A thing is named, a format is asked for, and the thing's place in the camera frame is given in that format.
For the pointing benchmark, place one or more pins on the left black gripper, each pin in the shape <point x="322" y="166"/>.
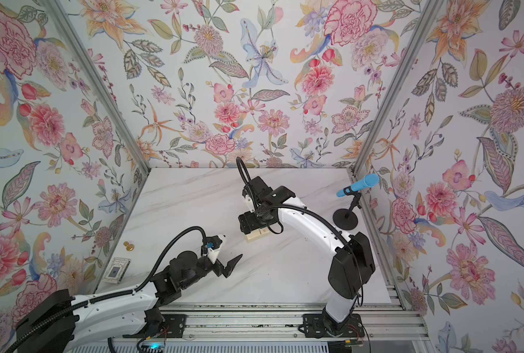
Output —
<point x="228" y="270"/>

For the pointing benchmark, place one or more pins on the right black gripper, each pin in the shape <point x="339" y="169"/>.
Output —
<point x="247" y="223"/>

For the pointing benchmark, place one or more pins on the cream jewelry box lid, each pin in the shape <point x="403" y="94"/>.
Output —
<point x="257" y="234"/>

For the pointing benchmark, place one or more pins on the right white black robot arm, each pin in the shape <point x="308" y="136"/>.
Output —
<point x="352" y="261"/>

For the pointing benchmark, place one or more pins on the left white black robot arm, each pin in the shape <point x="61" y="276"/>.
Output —
<point x="63" y="322"/>

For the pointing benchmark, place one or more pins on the blue microphone on stand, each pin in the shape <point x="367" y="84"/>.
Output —
<point x="345" y="218"/>

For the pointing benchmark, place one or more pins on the small gold knob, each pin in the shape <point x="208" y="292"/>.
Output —
<point x="128" y="246"/>

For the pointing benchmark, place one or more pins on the small framed card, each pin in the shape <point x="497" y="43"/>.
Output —
<point x="116" y="270"/>

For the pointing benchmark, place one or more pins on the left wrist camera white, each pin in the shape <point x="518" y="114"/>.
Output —
<point x="212" y="249"/>

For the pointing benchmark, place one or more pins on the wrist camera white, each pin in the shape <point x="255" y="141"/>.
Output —
<point x="212" y="249"/>
<point x="249" y="203"/>

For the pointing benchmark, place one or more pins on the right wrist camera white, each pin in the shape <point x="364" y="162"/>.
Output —
<point x="249" y="203"/>

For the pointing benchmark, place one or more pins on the aluminium mounting rail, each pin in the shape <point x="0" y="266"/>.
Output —
<point x="280" y="321"/>

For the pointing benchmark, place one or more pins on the right aluminium corner post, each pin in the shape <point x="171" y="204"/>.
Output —
<point x="371" y="129"/>

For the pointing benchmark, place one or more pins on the aluminium corner post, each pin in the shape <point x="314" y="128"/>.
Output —
<point x="371" y="129"/>
<point x="56" y="13"/>

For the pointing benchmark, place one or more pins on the left aluminium corner post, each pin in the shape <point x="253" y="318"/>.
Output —
<point x="56" y="13"/>

